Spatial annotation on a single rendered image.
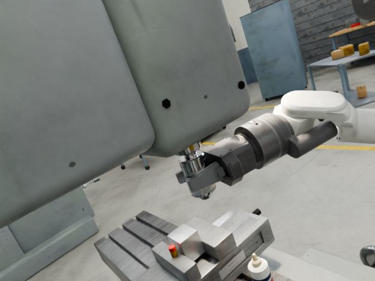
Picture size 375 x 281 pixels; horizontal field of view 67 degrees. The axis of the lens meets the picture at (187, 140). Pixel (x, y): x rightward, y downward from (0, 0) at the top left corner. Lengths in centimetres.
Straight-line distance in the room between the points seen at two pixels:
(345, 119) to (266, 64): 603
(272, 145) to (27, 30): 39
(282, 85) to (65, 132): 637
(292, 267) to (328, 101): 47
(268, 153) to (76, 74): 35
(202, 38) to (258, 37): 616
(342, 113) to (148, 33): 36
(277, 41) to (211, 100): 608
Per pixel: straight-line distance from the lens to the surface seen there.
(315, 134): 56
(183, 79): 36
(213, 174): 48
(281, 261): 88
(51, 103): 28
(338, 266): 103
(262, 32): 651
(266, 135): 51
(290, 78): 651
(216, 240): 69
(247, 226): 77
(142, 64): 34
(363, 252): 117
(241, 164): 49
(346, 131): 59
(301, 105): 56
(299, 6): 892
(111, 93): 30
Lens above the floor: 142
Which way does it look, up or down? 14 degrees down
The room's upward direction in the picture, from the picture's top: 20 degrees counter-clockwise
